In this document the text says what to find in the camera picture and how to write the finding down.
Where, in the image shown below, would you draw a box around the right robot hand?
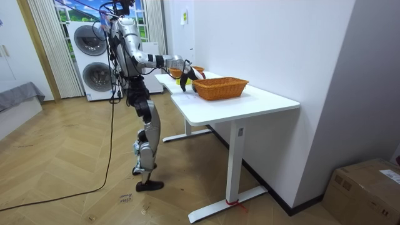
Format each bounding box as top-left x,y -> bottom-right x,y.
179,64 -> 206,93

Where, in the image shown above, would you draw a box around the orange wicker basket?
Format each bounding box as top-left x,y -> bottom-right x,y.
191,76 -> 250,102
168,66 -> 206,79

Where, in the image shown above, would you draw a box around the white cabinet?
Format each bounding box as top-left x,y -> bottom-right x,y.
142,42 -> 164,94

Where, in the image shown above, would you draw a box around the white pleated curtain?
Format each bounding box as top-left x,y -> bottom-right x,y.
144,0 -> 168,56
27,0 -> 84,99

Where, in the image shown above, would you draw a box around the robot legs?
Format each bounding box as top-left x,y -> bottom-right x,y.
126,76 -> 165,193

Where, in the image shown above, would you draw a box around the robot body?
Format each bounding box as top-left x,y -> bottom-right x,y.
99,0 -> 146,79

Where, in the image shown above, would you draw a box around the white washing machine tower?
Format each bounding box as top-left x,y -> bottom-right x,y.
66,20 -> 124,103

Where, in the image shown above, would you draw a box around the grey bed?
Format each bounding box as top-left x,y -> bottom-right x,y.
0,81 -> 46,141

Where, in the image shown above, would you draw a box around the white wardrobe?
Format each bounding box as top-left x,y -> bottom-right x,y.
0,0 -> 54,101

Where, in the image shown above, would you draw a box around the brown cardboard box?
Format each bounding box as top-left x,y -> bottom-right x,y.
321,158 -> 400,225

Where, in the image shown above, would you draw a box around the black floor cable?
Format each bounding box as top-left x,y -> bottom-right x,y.
0,93 -> 117,213

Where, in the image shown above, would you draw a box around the cable bundle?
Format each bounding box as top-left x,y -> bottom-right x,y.
73,0 -> 126,34

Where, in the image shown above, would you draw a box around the red strap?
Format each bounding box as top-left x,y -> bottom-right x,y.
225,199 -> 248,213

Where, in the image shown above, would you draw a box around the wooden door frame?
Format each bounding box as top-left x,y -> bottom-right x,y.
17,0 -> 62,103

